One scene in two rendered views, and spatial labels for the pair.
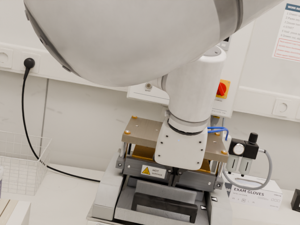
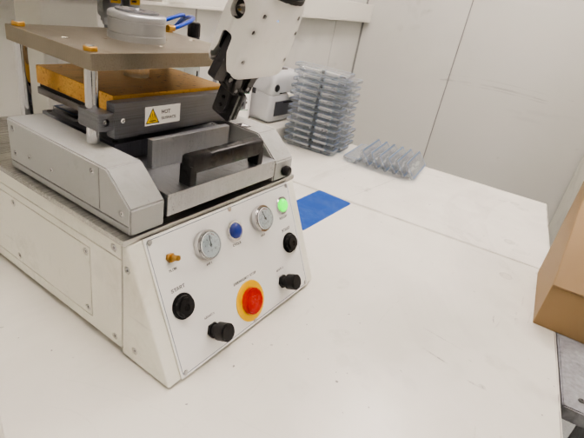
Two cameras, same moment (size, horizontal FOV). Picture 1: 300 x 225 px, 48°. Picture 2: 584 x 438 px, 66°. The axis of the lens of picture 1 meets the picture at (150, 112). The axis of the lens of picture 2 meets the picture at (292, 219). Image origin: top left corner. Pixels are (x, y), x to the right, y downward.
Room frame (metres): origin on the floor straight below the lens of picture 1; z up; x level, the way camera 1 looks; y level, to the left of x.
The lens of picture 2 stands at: (0.34, 0.39, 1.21)
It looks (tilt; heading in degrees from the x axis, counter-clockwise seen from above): 27 degrees down; 298
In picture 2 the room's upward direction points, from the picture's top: 11 degrees clockwise
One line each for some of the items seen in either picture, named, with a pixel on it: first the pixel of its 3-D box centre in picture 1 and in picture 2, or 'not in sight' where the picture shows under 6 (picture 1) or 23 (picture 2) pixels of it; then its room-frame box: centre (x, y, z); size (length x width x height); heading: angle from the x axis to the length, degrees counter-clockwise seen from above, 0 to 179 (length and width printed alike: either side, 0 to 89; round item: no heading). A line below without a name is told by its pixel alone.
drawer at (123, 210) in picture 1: (164, 187); (156, 142); (0.84, -0.08, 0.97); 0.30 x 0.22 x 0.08; 178
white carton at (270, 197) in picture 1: (247, 189); not in sight; (1.23, -0.44, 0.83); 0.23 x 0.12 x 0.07; 91
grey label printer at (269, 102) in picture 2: not in sight; (262, 89); (1.26, -0.96, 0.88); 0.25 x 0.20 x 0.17; 179
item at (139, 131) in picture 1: (180, 140); (134, 53); (0.91, -0.10, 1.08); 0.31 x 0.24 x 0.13; 88
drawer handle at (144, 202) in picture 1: (164, 207); (225, 159); (0.70, -0.07, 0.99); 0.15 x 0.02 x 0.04; 88
